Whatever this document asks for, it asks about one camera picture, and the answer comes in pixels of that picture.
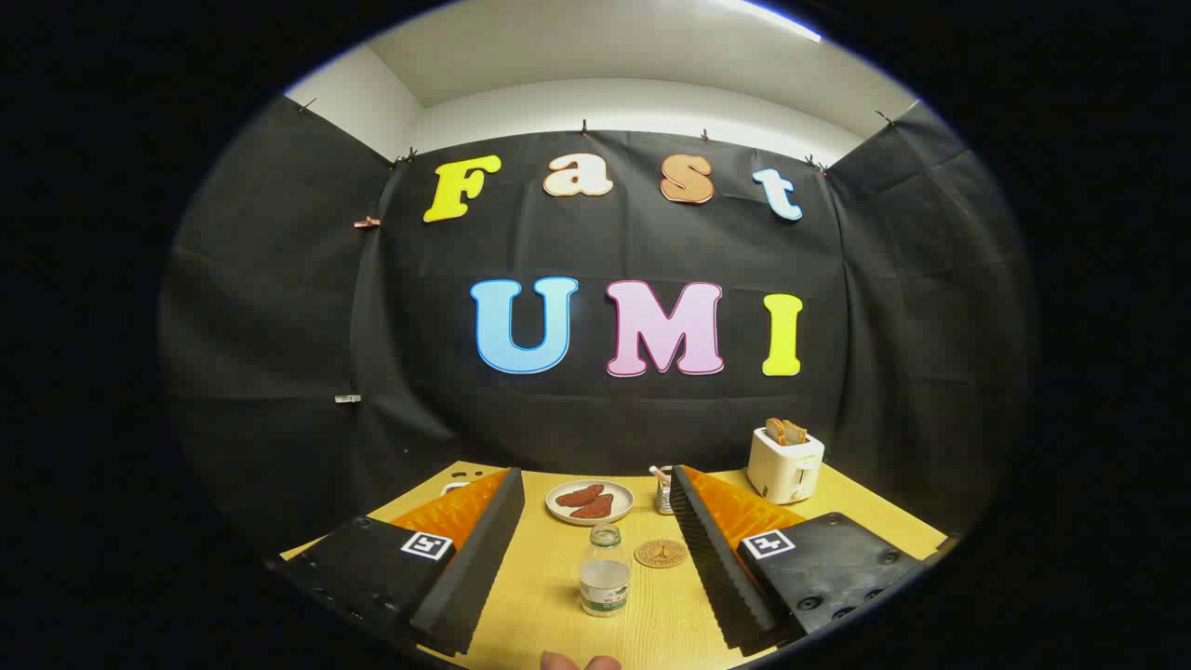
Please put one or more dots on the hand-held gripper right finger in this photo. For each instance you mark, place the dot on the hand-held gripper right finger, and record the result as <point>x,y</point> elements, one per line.
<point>721,568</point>

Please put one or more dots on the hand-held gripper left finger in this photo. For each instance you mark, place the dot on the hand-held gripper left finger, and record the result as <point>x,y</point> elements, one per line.
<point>470,568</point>

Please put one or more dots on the round cork coaster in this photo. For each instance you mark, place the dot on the round cork coaster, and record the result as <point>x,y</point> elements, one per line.
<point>661,554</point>

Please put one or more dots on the clear plastic juice bottle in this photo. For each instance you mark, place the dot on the clear plastic juice bottle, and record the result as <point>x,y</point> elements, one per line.
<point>605,584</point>

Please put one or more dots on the white divided condiment dish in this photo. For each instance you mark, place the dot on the white divided condiment dish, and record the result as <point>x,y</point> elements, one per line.
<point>454,487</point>

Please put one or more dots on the wooden table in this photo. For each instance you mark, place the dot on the wooden table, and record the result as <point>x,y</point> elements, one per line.
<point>549,596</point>

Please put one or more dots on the white round plate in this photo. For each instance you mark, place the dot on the white round plate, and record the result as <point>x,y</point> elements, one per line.
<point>558,510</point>

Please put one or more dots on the striped straw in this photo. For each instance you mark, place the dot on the striped straw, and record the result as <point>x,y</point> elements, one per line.
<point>658,474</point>

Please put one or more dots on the white toaster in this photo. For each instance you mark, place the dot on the white toaster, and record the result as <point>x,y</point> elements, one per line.
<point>783,470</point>

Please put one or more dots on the brown meat patty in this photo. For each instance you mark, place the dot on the brown meat patty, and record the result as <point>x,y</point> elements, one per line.
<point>579,494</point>
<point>595,508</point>

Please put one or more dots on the toast slice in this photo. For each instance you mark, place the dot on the toast slice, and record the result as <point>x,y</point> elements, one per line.
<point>796,433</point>
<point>775,430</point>

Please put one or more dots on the black backdrop cloth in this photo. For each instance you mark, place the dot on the black backdrop cloth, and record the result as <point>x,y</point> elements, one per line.
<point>651,419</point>

